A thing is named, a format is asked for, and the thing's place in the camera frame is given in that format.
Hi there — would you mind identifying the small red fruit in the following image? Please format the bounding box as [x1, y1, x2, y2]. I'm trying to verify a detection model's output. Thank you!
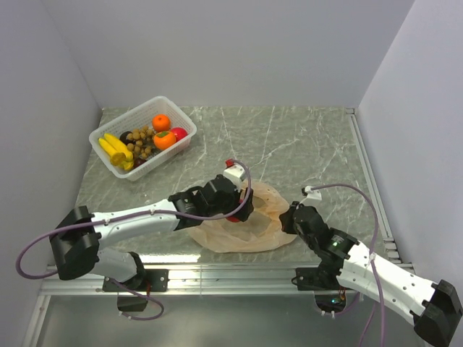
[226, 216, 239, 223]

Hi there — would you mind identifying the translucent orange plastic bag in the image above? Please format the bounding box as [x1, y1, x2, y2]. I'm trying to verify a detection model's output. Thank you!
[187, 181, 296, 253]

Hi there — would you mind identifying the red apple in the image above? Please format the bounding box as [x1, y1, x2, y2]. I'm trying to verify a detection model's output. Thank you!
[170, 127, 188, 142]

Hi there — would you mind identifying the orange persimmon with green calyx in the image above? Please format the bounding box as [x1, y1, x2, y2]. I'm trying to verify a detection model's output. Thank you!
[153, 131, 177, 151]

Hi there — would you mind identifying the brown longan bunch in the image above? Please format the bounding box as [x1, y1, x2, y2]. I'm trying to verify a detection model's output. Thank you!
[127, 125, 156, 160]

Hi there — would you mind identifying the yellow banana bunch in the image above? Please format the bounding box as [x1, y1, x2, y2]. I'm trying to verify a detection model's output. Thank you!
[98, 133, 135, 171]

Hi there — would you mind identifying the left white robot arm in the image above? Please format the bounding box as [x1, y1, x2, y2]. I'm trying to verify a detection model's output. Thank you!
[49, 174, 253, 291]

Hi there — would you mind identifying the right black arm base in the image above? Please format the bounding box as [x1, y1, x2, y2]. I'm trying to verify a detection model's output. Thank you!
[291, 267, 347, 314]

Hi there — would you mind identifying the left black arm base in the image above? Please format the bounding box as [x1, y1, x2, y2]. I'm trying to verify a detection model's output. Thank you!
[102, 269, 169, 316]

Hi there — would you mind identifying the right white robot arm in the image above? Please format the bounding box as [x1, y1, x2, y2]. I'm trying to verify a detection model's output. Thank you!
[279, 202, 462, 346]

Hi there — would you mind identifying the dark plum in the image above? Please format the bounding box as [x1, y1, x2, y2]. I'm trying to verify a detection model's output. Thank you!
[133, 158, 146, 168]

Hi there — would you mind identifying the orange tangerine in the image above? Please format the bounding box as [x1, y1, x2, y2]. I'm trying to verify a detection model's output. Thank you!
[152, 113, 171, 132]

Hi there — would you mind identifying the white perforated plastic basket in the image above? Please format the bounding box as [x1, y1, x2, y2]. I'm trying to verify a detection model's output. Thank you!
[89, 96, 197, 181]

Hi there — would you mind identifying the dark purple mangosteen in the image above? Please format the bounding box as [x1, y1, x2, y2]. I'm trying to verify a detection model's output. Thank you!
[119, 131, 133, 145]

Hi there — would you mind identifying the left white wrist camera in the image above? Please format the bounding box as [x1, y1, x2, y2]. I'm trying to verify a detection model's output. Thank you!
[223, 159, 246, 189]

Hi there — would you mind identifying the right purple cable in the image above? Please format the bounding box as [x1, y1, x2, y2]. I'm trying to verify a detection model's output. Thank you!
[310, 183, 385, 347]

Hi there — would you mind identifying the aluminium mounting rail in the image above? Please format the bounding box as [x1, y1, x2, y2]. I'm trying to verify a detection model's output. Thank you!
[21, 263, 435, 347]

